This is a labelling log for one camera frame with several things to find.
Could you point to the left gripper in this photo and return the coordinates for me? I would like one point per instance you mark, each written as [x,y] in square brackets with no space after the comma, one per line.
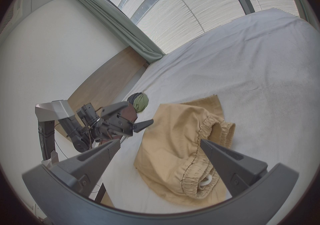
[115,126]

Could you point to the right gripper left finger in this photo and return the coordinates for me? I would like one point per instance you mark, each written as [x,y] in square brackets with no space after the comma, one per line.
[87,168]

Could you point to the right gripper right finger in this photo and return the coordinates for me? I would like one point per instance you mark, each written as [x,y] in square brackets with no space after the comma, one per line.
[235,166]

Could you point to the tan shorts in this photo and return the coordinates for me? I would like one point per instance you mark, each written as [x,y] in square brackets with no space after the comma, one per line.
[170,148]

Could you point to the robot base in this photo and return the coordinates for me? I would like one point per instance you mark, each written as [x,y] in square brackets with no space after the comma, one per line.
[50,160]

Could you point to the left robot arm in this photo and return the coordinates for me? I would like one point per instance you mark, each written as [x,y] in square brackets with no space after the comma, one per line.
[50,111]

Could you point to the bed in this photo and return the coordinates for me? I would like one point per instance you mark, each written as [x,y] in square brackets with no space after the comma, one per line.
[237,68]

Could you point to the green garment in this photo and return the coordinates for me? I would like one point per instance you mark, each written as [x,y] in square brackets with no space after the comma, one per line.
[141,102]

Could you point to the grey-green curtain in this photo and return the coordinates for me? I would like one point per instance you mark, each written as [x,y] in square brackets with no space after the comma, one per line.
[112,21]

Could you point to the window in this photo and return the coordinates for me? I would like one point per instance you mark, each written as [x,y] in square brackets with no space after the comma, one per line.
[187,1]

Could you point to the white ceiling air vent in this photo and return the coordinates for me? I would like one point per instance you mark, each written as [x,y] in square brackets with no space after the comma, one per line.
[10,16]

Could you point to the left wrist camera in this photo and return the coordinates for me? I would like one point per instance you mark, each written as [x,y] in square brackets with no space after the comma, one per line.
[86,112]

